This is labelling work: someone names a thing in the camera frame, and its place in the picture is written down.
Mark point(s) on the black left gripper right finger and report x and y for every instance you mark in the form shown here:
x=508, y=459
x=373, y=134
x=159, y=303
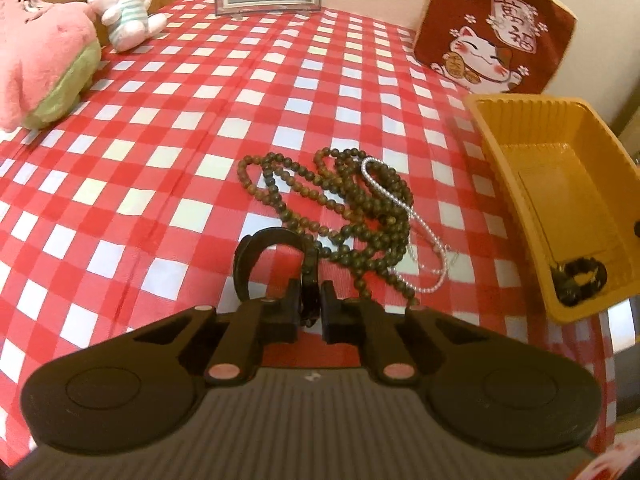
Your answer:
x=341, y=319

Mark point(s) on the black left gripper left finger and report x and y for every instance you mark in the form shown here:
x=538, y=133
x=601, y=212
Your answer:
x=279, y=320

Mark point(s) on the yellow plastic tray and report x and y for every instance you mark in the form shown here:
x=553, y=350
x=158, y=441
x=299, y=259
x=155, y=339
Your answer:
x=573, y=192

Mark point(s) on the red white checkered tablecloth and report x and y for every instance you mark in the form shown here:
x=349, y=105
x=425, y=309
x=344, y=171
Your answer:
x=130, y=210

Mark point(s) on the red lucky cat cushion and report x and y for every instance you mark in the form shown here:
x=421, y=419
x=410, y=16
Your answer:
x=495, y=46

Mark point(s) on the pink plush toy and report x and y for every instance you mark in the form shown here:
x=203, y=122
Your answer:
x=49, y=53

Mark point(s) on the white bunny plush toy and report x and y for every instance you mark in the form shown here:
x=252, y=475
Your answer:
x=128, y=22

